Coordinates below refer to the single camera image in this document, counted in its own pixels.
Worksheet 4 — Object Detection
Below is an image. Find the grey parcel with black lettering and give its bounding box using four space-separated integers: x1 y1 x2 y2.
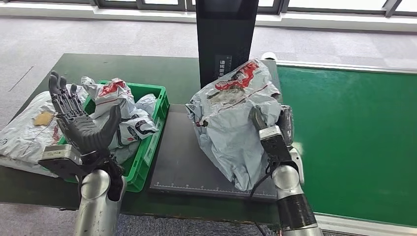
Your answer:
81 76 159 151

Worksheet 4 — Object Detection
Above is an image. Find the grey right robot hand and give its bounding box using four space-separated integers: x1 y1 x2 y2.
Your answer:
249 105 295 146

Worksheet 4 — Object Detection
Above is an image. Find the silver conveyor frame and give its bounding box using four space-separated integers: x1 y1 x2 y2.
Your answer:
276 59 417 236

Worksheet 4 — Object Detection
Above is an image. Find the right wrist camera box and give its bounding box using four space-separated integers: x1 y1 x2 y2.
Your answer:
259 125 294 165

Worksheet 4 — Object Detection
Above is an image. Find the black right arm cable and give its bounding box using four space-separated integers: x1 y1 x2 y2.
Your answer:
249 163 277 236

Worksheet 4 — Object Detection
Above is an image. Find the plain grey plastic parcel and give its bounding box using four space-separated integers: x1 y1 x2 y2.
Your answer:
109 93 158 165

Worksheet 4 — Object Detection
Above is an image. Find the grey parcel with brown patch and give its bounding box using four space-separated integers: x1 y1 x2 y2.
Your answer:
0 84 89 178

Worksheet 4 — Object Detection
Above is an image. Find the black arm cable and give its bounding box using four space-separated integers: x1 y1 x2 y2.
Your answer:
249 163 277 236
76 174 86 199

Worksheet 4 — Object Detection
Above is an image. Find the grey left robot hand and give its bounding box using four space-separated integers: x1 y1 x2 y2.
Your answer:
48 70 123 156

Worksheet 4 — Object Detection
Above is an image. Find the black inbound scanner machine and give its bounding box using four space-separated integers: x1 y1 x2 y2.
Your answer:
149 0 281 203

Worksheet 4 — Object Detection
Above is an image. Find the dark green table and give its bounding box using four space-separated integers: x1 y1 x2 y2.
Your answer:
0 53 303 226

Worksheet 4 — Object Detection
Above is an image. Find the green plastic crate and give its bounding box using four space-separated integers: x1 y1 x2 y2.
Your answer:
42 80 170 193

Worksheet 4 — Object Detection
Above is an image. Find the grey parcel with red marks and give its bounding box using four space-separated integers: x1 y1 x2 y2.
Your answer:
185 59 283 192

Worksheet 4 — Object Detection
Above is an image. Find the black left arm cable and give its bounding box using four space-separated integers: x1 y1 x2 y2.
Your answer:
76 174 86 199

